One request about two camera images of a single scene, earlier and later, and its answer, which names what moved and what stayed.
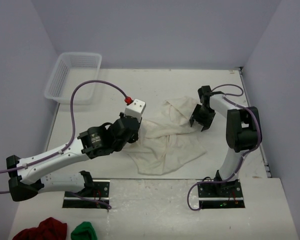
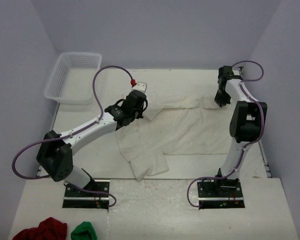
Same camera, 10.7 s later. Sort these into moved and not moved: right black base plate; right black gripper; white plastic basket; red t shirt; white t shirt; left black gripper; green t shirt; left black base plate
Moved: right black gripper; white t shirt; left black gripper
Not moved: right black base plate; green t shirt; white plastic basket; left black base plate; red t shirt
